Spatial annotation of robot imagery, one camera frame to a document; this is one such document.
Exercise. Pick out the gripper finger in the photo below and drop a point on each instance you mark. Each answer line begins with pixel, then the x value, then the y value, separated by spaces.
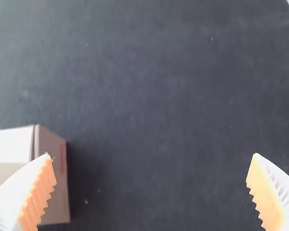
pixel 274 190
pixel 21 195

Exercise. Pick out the black mat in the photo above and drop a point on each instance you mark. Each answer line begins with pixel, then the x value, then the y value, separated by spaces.
pixel 159 96

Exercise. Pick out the cardboard box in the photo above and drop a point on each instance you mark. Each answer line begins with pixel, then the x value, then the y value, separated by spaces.
pixel 48 149

